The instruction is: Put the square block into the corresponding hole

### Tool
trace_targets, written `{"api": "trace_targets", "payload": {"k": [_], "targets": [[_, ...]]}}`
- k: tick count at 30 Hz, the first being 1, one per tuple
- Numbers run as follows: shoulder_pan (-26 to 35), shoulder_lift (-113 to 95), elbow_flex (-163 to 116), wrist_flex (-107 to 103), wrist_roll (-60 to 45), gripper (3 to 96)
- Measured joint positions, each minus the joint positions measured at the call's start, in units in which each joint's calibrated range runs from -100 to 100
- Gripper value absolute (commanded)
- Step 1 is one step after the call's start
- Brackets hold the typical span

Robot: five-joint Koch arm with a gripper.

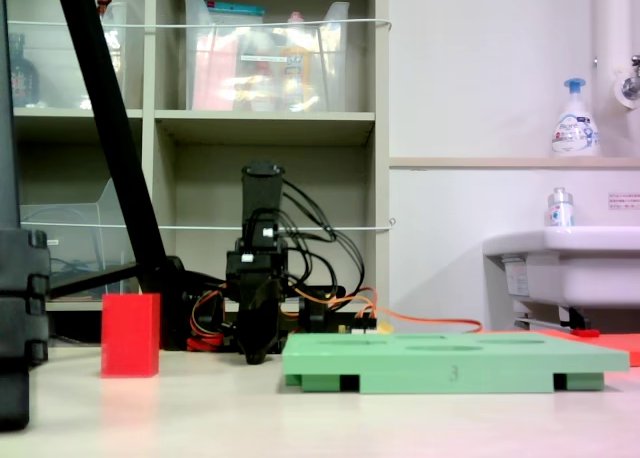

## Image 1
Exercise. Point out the black tripod brace bar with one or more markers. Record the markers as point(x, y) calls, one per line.
point(90, 280)

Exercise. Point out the small yellow tab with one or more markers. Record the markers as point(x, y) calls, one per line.
point(385, 328)

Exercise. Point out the dark patterned bottle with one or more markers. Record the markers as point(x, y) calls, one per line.
point(22, 78)

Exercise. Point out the beige shelf unit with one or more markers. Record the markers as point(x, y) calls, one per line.
point(265, 120)

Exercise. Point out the white blue pump soap bottle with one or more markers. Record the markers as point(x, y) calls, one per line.
point(575, 133)

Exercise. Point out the brown bottle with red cap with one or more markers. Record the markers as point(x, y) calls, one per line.
point(104, 0)

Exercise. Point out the large clear storage bin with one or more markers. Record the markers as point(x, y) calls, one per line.
point(195, 53)

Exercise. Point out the clear plastic file box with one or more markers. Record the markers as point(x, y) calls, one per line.
point(131, 53)
point(75, 218)

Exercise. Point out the small clear sanitizer bottle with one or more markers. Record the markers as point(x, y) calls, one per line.
point(560, 213)

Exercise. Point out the red square block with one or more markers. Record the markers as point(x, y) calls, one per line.
point(130, 335)

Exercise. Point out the yellow bottle with pink cap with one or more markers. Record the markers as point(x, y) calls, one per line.
point(295, 63)

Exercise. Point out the metal faucet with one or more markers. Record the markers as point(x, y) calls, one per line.
point(629, 85)

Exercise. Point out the white sink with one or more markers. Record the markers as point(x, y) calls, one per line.
point(575, 273)

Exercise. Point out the green shape sorting board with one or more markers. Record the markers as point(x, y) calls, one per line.
point(450, 363)

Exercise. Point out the red table clamp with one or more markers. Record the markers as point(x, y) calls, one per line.
point(205, 343)

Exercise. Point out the pink packet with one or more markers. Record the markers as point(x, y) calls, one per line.
point(212, 78)

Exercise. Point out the black notched tripod leg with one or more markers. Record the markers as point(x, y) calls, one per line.
point(22, 288)

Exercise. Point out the white wall pipe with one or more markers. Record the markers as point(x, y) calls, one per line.
point(607, 28)

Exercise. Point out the orange flat block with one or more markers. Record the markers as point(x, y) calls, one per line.
point(625, 347)

